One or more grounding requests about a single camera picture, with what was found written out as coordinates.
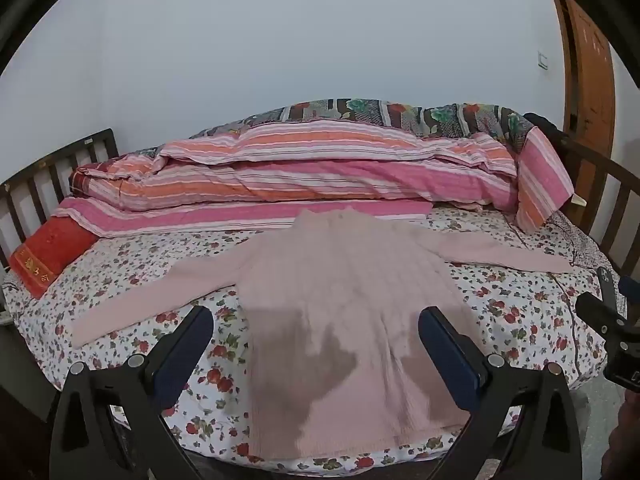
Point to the dark wooden footboard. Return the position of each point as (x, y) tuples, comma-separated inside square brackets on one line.
[(607, 190)]

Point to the floral bed sheet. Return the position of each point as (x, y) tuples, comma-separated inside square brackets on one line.
[(510, 310)]

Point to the dark floral patchwork blanket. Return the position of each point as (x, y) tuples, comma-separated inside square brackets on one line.
[(400, 114)]

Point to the white wall switch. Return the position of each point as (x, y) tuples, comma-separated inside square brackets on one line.
[(542, 59)]

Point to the dark wooden headboard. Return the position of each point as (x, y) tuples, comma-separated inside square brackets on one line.
[(45, 170)]

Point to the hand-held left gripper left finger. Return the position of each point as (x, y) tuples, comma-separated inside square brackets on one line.
[(184, 356)]

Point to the red pillow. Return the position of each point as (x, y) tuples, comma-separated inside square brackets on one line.
[(50, 252)]

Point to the dark cloth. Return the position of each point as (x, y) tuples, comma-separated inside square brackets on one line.
[(542, 125)]

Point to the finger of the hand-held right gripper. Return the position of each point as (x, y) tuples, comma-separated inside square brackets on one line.
[(606, 285), (597, 307)]

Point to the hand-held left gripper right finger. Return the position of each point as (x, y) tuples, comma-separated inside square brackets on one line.
[(450, 356)]

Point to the pink knitted sweater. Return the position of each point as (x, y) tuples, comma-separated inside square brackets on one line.
[(350, 280)]

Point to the orange wooden door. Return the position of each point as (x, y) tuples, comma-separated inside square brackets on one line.
[(590, 75)]

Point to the person's right hand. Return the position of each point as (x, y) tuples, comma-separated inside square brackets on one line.
[(627, 430)]

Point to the pink orange striped quilt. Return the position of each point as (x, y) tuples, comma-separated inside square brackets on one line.
[(310, 170)]

